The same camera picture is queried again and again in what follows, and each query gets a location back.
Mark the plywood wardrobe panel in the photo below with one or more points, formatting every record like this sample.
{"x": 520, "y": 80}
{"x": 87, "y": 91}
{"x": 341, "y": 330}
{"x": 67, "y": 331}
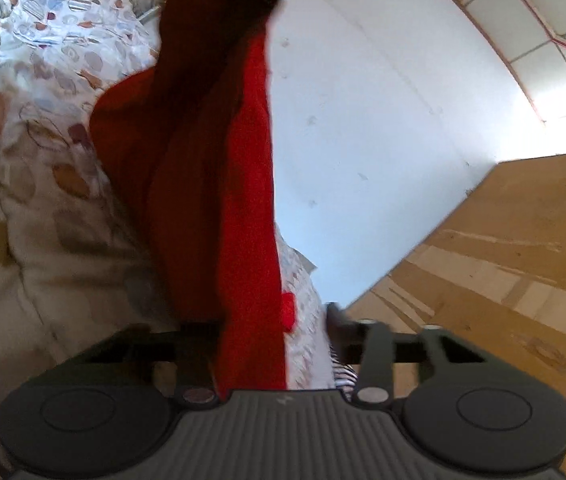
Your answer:
{"x": 493, "y": 273}

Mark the patterned circle print quilt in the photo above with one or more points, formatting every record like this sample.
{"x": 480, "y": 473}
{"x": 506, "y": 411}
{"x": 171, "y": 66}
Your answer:
{"x": 73, "y": 270}

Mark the red knitted garment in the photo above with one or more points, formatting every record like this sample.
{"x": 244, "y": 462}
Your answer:
{"x": 187, "y": 148}

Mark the striped bed sheet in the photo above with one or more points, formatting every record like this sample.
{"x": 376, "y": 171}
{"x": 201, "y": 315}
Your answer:
{"x": 345, "y": 377}

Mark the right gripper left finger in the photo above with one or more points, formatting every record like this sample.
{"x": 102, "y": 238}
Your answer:
{"x": 174, "y": 368}

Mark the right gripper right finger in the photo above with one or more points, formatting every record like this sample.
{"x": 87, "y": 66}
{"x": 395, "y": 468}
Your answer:
{"x": 375, "y": 348}

